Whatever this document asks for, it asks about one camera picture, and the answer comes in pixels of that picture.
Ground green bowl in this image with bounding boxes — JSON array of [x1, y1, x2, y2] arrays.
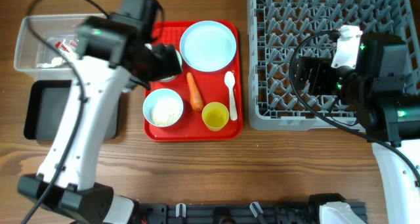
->
[[145, 43, 182, 83]]

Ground light blue bowl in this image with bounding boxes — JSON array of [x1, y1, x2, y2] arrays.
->
[[142, 89, 184, 127]]

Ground white rice grains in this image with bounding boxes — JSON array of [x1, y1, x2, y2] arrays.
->
[[151, 97, 182, 127]]

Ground white napkin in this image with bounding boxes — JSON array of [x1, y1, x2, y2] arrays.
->
[[36, 35, 79, 68]]

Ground yellow plastic cup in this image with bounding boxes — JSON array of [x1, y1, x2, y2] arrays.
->
[[201, 102, 230, 131]]

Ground red snack wrapper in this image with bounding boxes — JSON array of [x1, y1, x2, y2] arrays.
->
[[55, 39, 77, 53]]

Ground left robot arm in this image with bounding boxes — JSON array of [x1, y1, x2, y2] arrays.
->
[[17, 0, 182, 223]]

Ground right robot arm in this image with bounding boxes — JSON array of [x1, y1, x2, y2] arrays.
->
[[289, 30, 419, 223]]

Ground grey dishwasher rack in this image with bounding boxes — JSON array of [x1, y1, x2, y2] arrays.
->
[[247, 0, 419, 131]]

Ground clear plastic waste bin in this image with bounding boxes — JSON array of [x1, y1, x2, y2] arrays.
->
[[13, 13, 138, 83]]

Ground red serving tray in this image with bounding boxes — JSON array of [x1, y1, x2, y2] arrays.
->
[[144, 20, 243, 142]]

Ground light blue plate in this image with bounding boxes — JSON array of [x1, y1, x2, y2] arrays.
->
[[179, 20, 237, 72]]

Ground orange carrot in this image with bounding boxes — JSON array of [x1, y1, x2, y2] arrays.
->
[[186, 72, 204, 112]]

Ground white plastic spoon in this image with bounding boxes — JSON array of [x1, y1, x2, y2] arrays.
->
[[224, 71, 238, 121]]

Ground black rectangular tray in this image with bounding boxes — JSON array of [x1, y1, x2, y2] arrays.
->
[[23, 79, 121, 141]]

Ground right black cable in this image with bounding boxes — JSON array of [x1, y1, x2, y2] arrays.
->
[[288, 29, 420, 185]]

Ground black cable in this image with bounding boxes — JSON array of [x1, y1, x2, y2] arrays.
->
[[20, 0, 111, 224], [288, 29, 420, 185]]

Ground left black cable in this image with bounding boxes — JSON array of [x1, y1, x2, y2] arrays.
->
[[20, 0, 111, 224]]

